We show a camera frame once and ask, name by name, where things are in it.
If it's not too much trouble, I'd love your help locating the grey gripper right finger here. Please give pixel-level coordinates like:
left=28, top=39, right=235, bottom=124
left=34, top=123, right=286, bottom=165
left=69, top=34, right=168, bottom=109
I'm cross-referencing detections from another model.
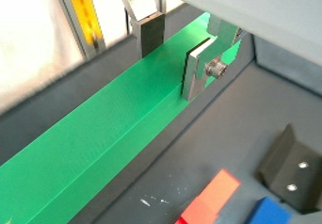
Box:
left=181, top=15, right=243, bottom=101

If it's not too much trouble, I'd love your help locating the dark blue rectangular block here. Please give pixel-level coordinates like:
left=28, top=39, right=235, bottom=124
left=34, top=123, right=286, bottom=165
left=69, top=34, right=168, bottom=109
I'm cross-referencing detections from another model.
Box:
left=244, top=197, right=291, bottom=224

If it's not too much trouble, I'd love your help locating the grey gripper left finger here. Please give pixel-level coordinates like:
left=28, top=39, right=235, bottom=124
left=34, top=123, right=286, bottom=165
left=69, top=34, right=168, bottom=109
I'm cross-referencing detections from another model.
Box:
left=121, top=0, right=165, bottom=57

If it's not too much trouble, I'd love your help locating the black angle bracket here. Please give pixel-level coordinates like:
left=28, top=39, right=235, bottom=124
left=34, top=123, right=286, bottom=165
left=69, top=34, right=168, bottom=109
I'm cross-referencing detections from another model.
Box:
left=258, top=124, right=322, bottom=214

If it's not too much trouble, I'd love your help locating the red comb-shaped block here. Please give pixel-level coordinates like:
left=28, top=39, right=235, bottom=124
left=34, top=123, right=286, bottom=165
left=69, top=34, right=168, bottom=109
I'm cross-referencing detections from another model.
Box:
left=173, top=168, right=240, bottom=224

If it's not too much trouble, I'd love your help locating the green rectangular block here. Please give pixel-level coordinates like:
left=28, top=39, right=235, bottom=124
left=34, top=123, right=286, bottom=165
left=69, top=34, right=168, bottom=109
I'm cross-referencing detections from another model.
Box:
left=0, top=13, right=209, bottom=224

